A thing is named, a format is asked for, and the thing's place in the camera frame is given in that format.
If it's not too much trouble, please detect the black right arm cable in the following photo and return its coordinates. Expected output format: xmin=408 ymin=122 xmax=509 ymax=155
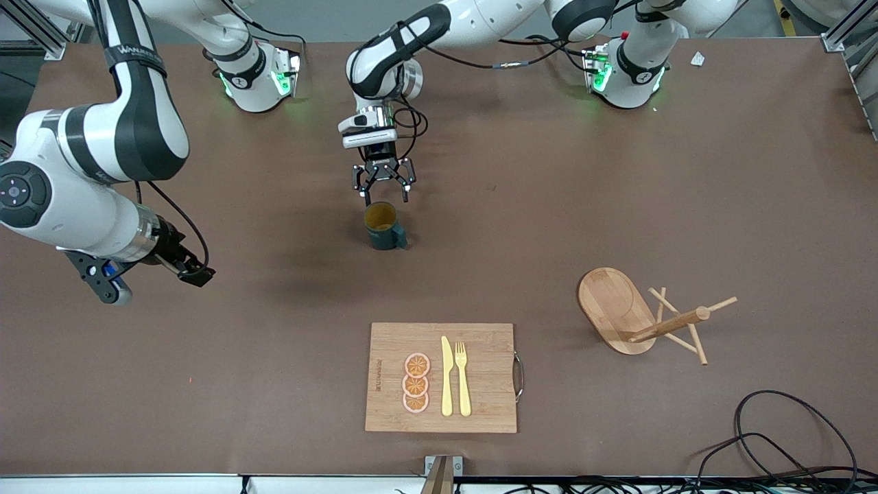
xmin=134 ymin=180 xmax=210 ymax=270

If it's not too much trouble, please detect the wooden mug tree stand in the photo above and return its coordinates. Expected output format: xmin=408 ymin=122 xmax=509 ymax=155
xmin=578 ymin=267 xmax=739 ymax=366

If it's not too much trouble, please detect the black base cable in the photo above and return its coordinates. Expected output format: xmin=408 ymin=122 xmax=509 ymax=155
xmin=223 ymin=0 xmax=307 ymax=69
xmin=525 ymin=33 xmax=594 ymax=73

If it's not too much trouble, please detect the metal table edge bracket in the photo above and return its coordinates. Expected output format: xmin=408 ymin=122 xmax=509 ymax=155
xmin=424 ymin=455 xmax=464 ymax=494

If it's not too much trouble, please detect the dark green ribbed cup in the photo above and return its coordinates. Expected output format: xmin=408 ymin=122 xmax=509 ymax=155
xmin=364 ymin=201 xmax=408 ymax=251

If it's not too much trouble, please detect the black looped cable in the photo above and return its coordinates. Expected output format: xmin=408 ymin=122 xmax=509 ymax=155
xmin=689 ymin=390 xmax=859 ymax=494

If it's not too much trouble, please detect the black left base cable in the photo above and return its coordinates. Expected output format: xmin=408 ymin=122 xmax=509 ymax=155
xmin=525 ymin=33 xmax=594 ymax=73

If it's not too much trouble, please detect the bamboo cutting board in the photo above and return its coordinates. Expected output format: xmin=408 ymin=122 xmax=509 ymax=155
xmin=364 ymin=322 xmax=525 ymax=434

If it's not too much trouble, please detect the black right base cable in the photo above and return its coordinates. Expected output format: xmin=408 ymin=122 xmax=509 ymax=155
xmin=223 ymin=0 xmax=307 ymax=69

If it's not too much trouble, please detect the yellow plastic knife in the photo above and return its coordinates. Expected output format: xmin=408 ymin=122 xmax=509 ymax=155
xmin=440 ymin=336 xmax=455 ymax=417

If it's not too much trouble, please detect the brown table cover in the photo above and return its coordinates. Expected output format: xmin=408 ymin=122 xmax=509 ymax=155
xmin=0 ymin=36 xmax=878 ymax=478

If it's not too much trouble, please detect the aluminium frame profile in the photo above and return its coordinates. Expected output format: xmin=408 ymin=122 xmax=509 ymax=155
xmin=820 ymin=0 xmax=878 ymax=141
xmin=0 ymin=0 xmax=90 ymax=61

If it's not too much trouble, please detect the yellow plastic fork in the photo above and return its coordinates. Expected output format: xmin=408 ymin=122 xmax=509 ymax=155
xmin=454 ymin=341 xmax=473 ymax=418

